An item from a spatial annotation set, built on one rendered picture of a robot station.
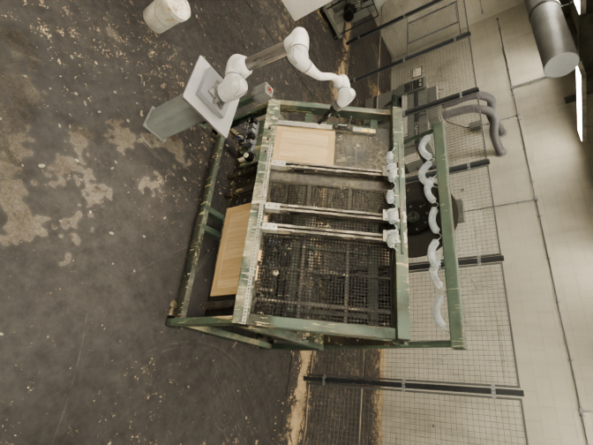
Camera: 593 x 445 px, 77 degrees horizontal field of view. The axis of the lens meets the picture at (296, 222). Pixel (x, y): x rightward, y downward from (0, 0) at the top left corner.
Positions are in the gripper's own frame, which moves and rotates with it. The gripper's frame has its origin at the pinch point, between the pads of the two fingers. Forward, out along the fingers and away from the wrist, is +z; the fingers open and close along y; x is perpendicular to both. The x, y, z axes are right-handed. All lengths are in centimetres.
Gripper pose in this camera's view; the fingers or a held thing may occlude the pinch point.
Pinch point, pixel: (320, 121)
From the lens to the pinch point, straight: 341.4
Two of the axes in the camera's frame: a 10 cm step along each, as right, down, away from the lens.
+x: -7.7, -5.3, -3.4
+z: -5.8, 3.8, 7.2
